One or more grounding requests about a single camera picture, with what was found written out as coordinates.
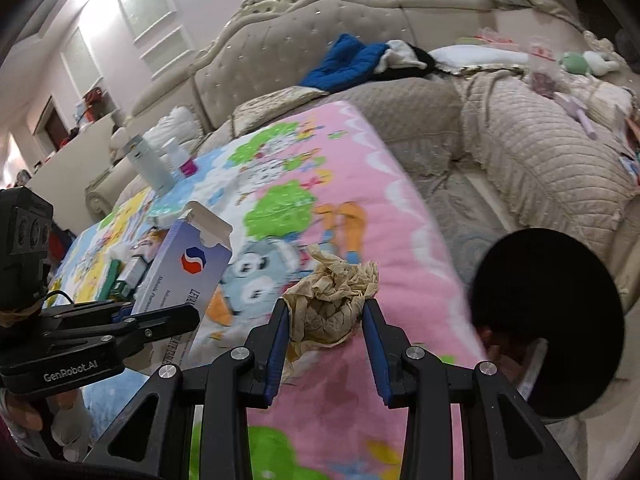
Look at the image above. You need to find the lilac plastic brush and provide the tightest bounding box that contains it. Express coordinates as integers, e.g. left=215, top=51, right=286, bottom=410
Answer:
left=552, top=92, right=598, bottom=138

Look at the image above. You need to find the yellow green sponge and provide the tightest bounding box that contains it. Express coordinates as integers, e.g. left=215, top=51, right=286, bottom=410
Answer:
left=97, top=259, right=126, bottom=301

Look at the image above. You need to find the blue quilted jacket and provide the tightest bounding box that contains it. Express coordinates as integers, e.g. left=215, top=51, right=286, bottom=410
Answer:
left=298, top=33, right=396, bottom=93

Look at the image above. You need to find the gold patterned pillow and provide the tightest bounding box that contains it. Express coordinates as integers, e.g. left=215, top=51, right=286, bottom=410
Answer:
left=231, top=86, right=331, bottom=136

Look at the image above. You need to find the beige tufted headboard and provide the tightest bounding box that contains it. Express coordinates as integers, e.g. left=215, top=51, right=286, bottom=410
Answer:
left=130, top=0, right=501, bottom=131

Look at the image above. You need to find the black white garment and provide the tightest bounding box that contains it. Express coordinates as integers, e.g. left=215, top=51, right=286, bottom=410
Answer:
left=375, top=40, right=436, bottom=81

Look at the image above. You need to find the purple small bag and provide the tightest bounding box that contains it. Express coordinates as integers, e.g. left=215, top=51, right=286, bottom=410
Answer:
left=530, top=72, right=563, bottom=98

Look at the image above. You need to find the cartoon printed blanket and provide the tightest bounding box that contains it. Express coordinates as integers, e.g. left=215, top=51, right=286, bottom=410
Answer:
left=10, top=100, right=493, bottom=480

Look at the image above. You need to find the brown paper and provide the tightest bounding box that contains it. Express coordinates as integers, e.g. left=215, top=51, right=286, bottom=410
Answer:
left=280, top=245, right=381, bottom=378

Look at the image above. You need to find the white thermos bottle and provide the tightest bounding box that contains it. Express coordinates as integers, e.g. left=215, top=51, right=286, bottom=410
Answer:
left=125, top=135, right=173, bottom=193

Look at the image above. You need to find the pink white packet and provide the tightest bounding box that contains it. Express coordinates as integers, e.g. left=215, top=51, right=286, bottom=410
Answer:
left=475, top=27, right=518, bottom=48
left=530, top=37, right=558, bottom=61

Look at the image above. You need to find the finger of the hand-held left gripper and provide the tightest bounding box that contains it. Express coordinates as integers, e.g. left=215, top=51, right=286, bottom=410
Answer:
left=42, top=301, right=132, bottom=322
left=30, top=302, right=202, bottom=361

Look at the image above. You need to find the white ruffled pillow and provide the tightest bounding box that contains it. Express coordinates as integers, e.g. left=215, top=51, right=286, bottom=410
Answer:
left=142, top=106, right=201, bottom=148

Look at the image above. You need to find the green plush toy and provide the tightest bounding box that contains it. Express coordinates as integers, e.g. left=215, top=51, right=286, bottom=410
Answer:
left=557, top=37, right=621, bottom=77

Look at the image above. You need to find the black cable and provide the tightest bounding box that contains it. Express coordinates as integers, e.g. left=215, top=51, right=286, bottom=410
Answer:
left=42, top=287, right=76, bottom=306

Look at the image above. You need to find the white purple medicine box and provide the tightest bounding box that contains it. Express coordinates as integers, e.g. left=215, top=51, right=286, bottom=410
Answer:
left=131, top=201, right=234, bottom=368

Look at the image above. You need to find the white pill bottle pink label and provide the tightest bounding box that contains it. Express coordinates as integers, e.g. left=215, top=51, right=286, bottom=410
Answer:
left=161, top=138, right=197, bottom=177

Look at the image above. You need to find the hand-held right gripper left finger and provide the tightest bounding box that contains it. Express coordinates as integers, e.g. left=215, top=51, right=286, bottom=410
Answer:
left=82, top=297, right=293, bottom=480

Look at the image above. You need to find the person's left hand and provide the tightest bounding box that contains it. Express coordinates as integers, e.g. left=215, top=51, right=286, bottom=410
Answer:
left=0, top=390, right=93, bottom=461

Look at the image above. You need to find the white pillow gold trim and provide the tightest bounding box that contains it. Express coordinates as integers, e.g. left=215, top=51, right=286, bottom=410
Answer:
left=429, top=44, right=531, bottom=77

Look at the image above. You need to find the beige quilted bedspread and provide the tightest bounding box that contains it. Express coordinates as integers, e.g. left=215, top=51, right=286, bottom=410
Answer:
left=345, top=67, right=640, bottom=311

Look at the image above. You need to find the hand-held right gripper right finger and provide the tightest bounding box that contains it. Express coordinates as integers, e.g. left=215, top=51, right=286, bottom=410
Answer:
left=361, top=299, right=583, bottom=480

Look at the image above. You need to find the black trash bin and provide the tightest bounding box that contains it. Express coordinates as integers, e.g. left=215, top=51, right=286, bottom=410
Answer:
left=470, top=227, right=626, bottom=418

